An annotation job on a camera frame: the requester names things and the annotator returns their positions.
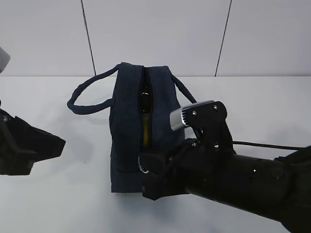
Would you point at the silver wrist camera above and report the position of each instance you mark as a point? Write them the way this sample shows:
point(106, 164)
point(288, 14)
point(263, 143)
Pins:
point(198, 115)
point(4, 59)

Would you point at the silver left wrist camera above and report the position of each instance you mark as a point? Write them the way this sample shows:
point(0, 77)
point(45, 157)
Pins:
point(4, 59)

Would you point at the navy blue lunch bag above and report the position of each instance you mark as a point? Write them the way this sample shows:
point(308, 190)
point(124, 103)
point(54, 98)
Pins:
point(126, 122)

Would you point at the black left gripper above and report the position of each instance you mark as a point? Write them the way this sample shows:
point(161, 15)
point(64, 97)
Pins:
point(21, 145)

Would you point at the yellow lemon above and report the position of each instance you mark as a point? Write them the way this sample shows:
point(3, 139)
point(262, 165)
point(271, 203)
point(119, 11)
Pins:
point(147, 133)

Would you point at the green cucumber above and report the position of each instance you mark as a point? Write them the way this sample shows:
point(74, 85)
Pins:
point(146, 97)

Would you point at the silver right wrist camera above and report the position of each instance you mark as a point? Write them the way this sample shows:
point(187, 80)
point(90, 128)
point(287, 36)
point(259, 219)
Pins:
point(198, 115)

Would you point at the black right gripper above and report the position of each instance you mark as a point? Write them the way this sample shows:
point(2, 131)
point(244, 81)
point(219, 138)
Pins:
point(163, 176)

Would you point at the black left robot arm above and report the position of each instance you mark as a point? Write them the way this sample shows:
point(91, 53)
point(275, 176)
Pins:
point(22, 145)

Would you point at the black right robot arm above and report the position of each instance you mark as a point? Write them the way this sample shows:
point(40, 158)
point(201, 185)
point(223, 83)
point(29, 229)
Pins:
point(278, 189)

